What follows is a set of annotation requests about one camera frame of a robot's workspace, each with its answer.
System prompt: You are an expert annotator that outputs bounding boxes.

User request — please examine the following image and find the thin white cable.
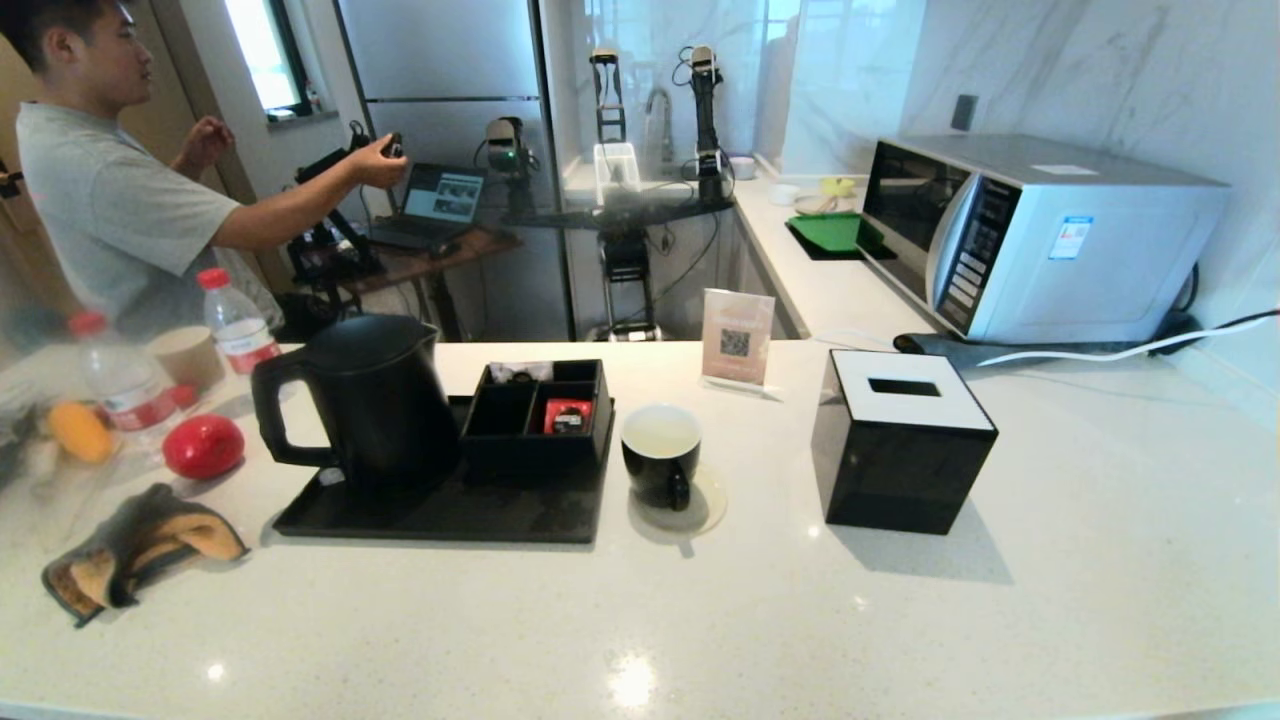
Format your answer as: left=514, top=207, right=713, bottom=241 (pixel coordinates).
left=815, top=328, right=906, bottom=351

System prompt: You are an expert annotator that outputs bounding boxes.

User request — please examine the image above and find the person in grey shirt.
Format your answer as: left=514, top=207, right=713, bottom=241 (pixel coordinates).
left=0, top=0, right=410, bottom=337

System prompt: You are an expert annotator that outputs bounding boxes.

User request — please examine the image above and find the orange fruit toy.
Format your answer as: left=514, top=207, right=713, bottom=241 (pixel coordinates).
left=46, top=402, right=115, bottom=464

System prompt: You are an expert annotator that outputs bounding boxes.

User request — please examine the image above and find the water bottle red cap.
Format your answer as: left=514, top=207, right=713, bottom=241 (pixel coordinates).
left=66, top=310, right=181, bottom=451
left=197, top=267, right=283, bottom=375

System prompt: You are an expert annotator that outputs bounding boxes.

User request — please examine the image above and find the red apple toy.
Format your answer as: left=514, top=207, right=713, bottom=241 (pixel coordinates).
left=162, top=414, right=246, bottom=479

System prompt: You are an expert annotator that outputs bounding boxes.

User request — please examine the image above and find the chrome faucet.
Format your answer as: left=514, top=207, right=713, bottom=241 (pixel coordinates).
left=645, top=88, right=673, bottom=163

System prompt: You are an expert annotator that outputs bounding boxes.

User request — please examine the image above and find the black upright frame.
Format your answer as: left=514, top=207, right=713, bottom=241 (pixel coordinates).
left=588, top=46, right=629, bottom=144

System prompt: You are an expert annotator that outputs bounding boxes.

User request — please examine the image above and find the paper cup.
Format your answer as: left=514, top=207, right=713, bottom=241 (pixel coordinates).
left=146, top=326, right=227, bottom=391

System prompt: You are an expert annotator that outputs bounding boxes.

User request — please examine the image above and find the white wire rack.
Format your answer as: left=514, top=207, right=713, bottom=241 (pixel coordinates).
left=593, top=141, right=642, bottom=206

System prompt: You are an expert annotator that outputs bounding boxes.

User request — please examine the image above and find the silver microwave oven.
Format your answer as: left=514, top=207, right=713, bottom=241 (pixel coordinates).
left=858, top=134, right=1233, bottom=346

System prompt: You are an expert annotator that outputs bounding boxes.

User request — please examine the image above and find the red packet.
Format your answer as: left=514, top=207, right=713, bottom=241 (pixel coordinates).
left=543, top=398, right=593, bottom=435

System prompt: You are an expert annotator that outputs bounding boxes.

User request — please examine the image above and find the brown black oven mitt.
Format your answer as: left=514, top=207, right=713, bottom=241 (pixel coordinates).
left=42, top=484, right=248, bottom=629

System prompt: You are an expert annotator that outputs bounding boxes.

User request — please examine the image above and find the QR code sign stand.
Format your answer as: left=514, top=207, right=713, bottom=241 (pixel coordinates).
left=700, top=288, right=777, bottom=393

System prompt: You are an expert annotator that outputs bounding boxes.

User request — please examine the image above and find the thick white cable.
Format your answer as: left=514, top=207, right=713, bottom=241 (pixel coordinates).
left=976, top=313, right=1280, bottom=367

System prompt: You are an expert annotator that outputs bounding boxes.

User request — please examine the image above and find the green cutting board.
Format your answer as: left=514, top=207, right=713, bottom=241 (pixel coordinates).
left=786, top=211, right=886, bottom=261

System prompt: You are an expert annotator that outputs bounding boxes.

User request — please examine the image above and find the black rig stand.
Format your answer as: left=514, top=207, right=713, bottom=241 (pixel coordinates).
left=500, top=192, right=741, bottom=343

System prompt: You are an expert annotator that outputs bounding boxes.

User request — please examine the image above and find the brown wooden desk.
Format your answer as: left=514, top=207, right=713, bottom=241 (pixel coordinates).
left=345, top=224, right=523, bottom=341

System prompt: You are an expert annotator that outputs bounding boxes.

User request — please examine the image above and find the window with black frame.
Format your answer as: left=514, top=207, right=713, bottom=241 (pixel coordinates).
left=222, top=0, right=311, bottom=119

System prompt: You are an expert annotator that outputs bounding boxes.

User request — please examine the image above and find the black electric kettle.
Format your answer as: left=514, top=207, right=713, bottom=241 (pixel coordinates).
left=251, top=313, right=463, bottom=501

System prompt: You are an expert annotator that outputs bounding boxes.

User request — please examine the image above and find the translucent round coaster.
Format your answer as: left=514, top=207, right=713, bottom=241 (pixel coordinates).
left=628, top=466, right=729, bottom=534

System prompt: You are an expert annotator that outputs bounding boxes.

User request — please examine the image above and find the black mug white inside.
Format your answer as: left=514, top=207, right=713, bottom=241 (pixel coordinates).
left=621, top=403, right=704, bottom=512

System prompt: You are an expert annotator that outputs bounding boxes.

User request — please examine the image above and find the silver refrigerator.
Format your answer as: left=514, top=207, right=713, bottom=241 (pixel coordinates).
left=330, top=0, right=573, bottom=341

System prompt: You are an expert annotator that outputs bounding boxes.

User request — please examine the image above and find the black laptop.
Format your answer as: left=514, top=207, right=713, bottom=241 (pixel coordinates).
left=368, top=162, right=486, bottom=251

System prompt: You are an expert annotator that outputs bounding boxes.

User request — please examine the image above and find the black rectangular serving tray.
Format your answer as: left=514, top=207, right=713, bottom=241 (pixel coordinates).
left=272, top=393, right=616, bottom=546

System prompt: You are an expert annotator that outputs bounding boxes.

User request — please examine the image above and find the black compartment organizer box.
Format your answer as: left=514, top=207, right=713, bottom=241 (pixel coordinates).
left=460, top=357, right=614, bottom=481

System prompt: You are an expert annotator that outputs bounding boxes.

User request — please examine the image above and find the black tissue box white lid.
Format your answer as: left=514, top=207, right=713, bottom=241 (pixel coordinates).
left=811, top=349, right=999, bottom=536

